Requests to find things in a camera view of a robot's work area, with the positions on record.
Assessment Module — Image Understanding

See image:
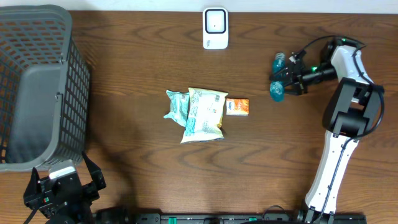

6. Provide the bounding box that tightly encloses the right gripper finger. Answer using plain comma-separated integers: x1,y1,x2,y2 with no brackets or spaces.
284,86,303,96
269,67,292,82

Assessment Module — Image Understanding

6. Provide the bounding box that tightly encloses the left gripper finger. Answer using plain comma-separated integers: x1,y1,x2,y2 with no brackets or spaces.
82,152,106,190
23,167,40,202

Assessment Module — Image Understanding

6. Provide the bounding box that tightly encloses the blue mouthwash bottle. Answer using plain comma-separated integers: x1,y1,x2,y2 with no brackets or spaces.
270,52,285,102

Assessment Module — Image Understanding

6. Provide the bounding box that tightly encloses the orange tissue pack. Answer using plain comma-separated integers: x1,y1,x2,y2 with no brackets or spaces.
226,98,249,116

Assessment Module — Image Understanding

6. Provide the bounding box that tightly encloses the cream snack bag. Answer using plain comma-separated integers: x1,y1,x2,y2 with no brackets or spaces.
180,87,228,144

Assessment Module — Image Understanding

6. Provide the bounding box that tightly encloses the teal snack packet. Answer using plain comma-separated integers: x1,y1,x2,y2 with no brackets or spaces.
164,90,190,127

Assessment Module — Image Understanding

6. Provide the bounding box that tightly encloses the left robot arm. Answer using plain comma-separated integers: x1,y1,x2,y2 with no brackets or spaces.
23,152,106,223

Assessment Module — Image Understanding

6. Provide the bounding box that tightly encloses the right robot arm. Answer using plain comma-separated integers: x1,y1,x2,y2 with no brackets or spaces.
262,35,385,223

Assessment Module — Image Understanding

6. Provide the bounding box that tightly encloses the white barcode scanner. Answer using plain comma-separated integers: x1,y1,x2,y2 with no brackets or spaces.
202,7,229,50

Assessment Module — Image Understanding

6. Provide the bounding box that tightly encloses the grey plastic mesh basket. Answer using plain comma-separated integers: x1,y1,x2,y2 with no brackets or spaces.
1,5,90,172

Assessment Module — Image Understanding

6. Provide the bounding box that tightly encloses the left black cable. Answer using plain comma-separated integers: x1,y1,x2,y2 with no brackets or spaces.
23,207,40,224

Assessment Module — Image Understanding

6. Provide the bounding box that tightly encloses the black cable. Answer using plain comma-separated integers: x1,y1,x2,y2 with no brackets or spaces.
23,207,40,224
298,34,386,218

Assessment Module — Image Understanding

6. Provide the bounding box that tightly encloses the right black cable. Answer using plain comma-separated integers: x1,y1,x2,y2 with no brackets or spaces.
298,34,386,218

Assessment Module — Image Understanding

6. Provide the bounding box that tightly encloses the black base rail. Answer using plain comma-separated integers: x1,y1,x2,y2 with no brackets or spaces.
93,207,367,224

